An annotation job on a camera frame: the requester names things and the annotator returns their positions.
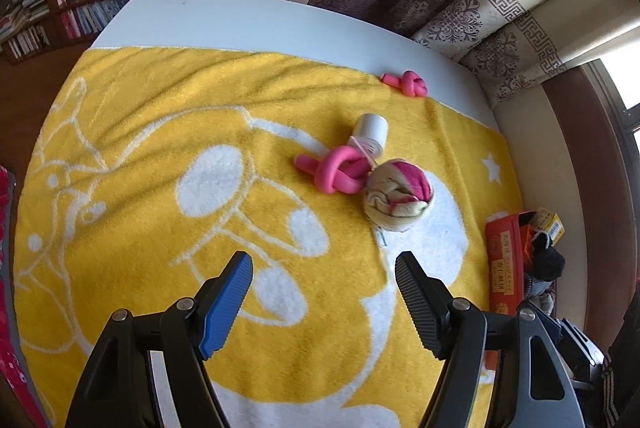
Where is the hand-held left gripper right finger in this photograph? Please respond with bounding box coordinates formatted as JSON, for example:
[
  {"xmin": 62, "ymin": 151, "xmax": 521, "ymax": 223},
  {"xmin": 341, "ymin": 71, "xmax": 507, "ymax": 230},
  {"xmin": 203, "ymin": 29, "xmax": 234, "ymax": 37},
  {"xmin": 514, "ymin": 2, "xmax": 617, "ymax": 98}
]
[{"xmin": 395, "ymin": 252, "xmax": 586, "ymax": 428}]

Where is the brown wooden panel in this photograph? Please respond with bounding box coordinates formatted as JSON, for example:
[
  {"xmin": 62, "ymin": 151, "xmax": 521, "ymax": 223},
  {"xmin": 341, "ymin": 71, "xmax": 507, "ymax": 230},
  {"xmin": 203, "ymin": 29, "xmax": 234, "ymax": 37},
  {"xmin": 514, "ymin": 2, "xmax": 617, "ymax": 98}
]
[{"xmin": 545, "ymin": 67, "xmax": 640, "ymax": 359}]

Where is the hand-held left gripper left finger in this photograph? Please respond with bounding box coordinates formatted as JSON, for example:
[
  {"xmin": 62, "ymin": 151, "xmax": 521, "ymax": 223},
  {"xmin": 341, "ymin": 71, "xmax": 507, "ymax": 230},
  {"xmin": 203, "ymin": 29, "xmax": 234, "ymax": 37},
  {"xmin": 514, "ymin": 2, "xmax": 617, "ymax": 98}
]
[{"xmin": 65, "ymin": 252, "xmax": 254, "ymax": 428}]

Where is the small pink knotted foam tube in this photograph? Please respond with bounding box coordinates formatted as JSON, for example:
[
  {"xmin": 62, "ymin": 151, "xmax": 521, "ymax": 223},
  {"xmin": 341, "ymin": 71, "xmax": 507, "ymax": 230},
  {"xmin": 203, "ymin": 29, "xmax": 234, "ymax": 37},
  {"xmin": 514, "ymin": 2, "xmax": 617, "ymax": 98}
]
[{"xmin": 380, "ymin": 70, "xmax": 430, "ymax": 100}]

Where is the large pink knotted foam tube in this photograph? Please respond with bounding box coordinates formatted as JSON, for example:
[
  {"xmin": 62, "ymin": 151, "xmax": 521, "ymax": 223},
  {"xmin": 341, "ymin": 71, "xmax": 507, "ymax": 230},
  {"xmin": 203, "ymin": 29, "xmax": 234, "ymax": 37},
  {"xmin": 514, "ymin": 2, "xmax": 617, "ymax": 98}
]
[{"xmin": 294, "ymin": 145, "xmax": 372, "ymax": 197}]

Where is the red patterned cloth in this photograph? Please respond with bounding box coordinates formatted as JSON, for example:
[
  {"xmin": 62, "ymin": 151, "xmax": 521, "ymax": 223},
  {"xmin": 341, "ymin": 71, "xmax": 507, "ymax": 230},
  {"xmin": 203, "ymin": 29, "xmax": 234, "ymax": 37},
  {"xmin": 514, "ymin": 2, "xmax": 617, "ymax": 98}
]
[{"xmin": 0, "ymin": 163, "xmax": 52, "ymax": 428}]

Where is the patterned purple curtain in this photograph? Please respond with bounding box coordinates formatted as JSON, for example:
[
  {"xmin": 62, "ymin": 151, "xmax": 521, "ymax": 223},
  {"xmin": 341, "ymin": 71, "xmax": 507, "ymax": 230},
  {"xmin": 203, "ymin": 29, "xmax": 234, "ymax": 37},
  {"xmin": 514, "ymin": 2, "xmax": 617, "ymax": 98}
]
[{"xmin": 307, "ymin": 0, "xmax": 617, "ymax": 110}]

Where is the window frame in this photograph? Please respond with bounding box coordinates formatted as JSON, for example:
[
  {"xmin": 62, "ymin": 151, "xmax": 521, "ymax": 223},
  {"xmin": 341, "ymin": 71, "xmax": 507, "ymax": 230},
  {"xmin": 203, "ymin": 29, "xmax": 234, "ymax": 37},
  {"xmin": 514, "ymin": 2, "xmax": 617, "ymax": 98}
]
[{"xmin": 587, "ymin": 56, "xmax": 640, "ymax": 159}]

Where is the dark grey sock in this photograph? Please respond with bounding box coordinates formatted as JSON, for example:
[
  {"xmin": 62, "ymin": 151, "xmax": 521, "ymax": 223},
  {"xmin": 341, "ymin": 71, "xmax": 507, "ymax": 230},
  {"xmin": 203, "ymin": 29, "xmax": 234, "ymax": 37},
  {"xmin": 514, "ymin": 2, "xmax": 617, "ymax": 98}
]
[{"xmin": 529, "ymin": 232, "xmax": 567, "ymax": 283}]

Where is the small yellow box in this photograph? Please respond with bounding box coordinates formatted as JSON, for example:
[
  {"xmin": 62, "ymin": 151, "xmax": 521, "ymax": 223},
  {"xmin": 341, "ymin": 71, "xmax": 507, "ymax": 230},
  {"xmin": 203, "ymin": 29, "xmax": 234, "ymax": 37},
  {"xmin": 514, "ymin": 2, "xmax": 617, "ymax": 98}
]
[{"xmin": 530, "ymin": 207, "xmax": 566, "ymax": 245}]

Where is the beige and pink sock ball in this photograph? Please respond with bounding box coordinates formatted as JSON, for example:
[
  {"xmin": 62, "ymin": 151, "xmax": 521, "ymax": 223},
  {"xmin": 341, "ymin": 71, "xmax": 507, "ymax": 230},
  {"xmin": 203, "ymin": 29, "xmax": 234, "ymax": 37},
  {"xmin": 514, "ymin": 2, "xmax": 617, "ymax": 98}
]
[{"xmin": 363, "ymin": 158, "xmax": 435, "ymax": 232}]

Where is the shallow cardboard box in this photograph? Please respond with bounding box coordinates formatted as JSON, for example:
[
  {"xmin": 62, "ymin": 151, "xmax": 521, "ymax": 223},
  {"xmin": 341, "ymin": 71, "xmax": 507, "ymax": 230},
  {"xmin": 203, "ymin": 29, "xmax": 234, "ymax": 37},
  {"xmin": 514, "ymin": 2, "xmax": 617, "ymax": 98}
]
[{"xmin": 483, "ymin": 208, "xmax": 567, "ymax": 376}]

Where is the yellow and white blanket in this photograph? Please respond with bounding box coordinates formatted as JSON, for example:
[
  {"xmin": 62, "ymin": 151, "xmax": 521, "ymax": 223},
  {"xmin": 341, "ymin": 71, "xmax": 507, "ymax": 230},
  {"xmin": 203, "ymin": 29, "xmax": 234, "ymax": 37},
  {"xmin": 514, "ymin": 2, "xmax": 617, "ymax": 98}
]
[{"xmin": 12, "ymin": 46, "xmax": 523, "ymax": 428}]

